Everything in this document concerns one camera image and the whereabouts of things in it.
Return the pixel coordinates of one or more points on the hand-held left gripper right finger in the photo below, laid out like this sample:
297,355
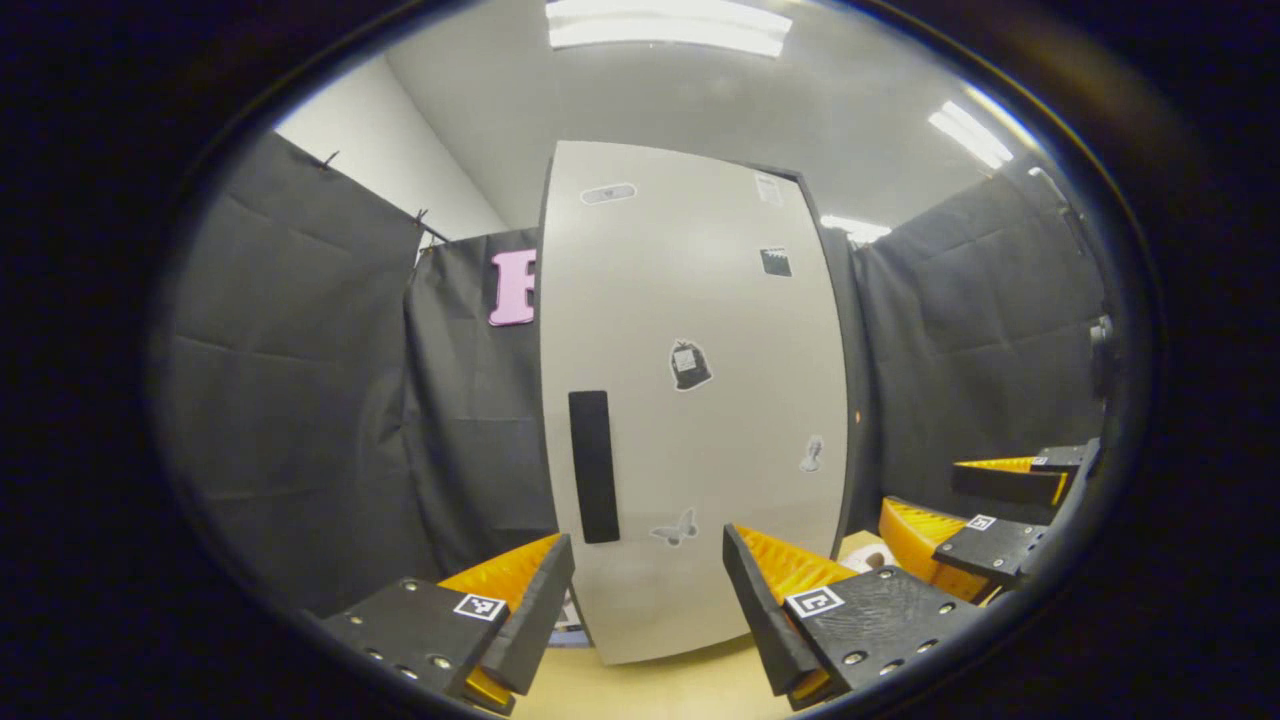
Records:
760,610

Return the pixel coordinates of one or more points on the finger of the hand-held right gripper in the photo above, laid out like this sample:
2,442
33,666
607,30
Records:
990,548
1005,483

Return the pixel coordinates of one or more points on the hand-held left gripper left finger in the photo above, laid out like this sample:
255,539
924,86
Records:
540,610

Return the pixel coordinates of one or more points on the white cabinet door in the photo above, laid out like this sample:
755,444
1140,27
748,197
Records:
700,400

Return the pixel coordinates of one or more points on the ceiling light panel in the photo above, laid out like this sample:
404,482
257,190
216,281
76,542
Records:
970,135
855,229
668,25

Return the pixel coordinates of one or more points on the black backdrop cloth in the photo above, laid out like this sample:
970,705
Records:
290,420

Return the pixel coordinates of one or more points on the black cloth clip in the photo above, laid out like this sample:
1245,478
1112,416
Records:
328,158
420,215

